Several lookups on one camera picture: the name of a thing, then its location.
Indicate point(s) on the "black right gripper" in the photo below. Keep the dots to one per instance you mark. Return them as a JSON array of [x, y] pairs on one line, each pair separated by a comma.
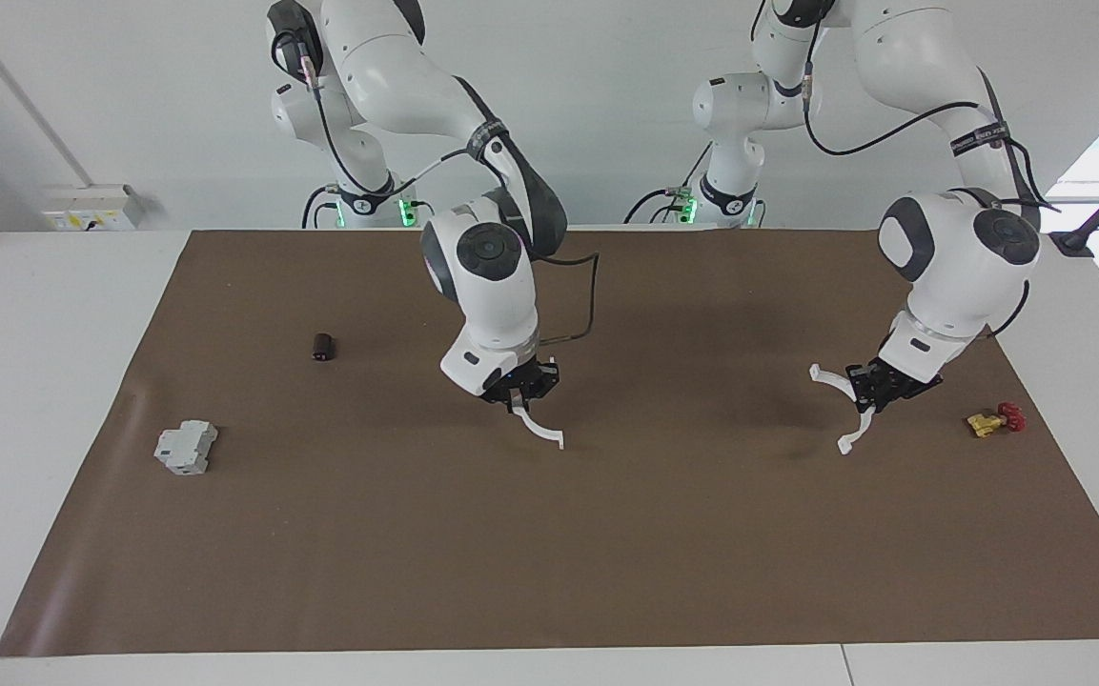
[[522, 379]]

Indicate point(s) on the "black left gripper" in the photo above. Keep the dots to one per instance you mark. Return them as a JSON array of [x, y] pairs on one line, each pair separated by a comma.
[[897, 381]]

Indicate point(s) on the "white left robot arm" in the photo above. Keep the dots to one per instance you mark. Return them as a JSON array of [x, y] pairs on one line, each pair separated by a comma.
[[959, 276]]

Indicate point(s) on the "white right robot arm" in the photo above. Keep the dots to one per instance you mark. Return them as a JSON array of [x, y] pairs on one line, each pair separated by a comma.
[[492, 295]]

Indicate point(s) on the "brown table mat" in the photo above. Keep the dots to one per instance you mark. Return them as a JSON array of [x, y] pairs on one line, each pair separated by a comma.
[[549, 553]]

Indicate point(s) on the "small black cylinder cap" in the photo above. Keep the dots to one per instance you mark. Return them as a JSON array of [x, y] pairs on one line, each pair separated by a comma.
[[323, 347]]

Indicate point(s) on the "grey circuit breaker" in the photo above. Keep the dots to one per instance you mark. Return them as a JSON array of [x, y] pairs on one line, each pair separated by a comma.
[[185, 450]]

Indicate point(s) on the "white wall socket box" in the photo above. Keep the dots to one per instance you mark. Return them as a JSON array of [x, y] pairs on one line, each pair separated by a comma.
[[91, 208]]

